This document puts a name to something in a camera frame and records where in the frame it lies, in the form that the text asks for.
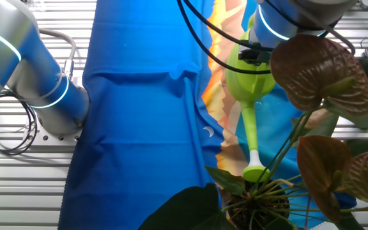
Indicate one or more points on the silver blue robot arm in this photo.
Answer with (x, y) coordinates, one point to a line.
(43, 80)

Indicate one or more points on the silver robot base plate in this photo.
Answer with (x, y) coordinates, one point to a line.
(59, 138)

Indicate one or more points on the blue printed cloth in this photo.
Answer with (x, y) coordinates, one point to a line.
(139, 96)

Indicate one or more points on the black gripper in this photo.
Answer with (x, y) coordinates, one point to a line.
(254, 57)

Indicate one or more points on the green plastic watering can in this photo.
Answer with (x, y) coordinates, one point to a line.
(251, 83)

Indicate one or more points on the potted anthurium plant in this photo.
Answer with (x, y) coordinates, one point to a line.
(315, 70)

